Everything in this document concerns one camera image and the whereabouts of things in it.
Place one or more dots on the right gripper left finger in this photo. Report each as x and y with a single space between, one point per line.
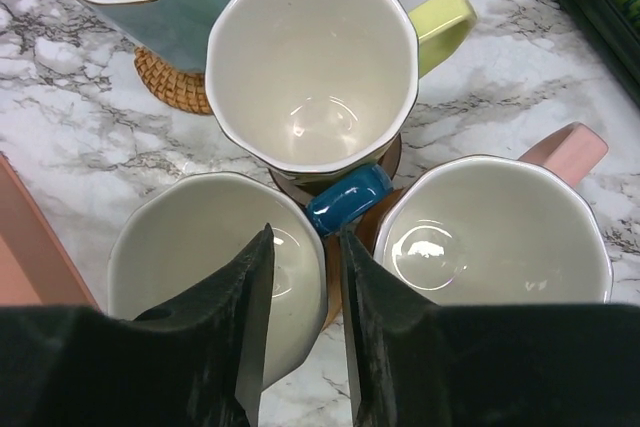
196 359

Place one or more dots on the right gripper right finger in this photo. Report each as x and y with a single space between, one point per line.
414 363

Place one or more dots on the cream cup navy handle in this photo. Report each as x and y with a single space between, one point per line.
197 226

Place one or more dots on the light wood coaster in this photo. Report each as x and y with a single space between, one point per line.
369 226
333 278

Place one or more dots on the cream cup olive body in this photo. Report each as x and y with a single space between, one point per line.
313 88

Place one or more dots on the pink plastic tray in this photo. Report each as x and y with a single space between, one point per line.
35 267

